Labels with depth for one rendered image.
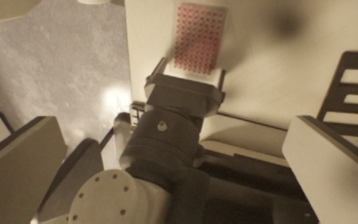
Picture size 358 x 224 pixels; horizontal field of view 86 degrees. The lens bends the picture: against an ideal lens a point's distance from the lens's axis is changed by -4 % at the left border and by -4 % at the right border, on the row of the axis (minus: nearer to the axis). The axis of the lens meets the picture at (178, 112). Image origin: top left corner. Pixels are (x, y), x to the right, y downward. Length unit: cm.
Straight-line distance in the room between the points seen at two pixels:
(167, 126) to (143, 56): 20
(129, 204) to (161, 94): 16
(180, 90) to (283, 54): 17
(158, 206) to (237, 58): 26
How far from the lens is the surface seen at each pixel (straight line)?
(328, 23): 36
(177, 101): 28
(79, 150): 90
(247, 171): 42
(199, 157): 35
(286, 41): 35
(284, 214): 50
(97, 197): 20
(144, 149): 22
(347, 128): 47
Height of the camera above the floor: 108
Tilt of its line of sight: 48 degrees down
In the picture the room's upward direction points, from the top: 157 degrees counter-clockwise
